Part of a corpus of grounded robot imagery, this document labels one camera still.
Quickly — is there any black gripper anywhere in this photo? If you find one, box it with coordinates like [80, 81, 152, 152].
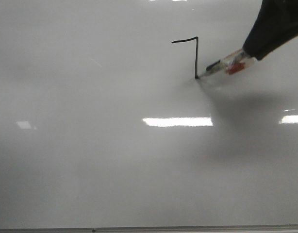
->
[243, 0, 298, 61]

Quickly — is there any clear whiteboard marker pen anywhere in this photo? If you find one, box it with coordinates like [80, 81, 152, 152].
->
[195, 49, 257, 80]

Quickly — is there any white glossy whiteboard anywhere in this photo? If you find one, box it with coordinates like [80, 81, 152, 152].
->
[0, 0, 298, 229]

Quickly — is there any grey aluminium whiteboard frame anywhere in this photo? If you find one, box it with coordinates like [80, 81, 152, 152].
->
[0, 224, 298, 233]

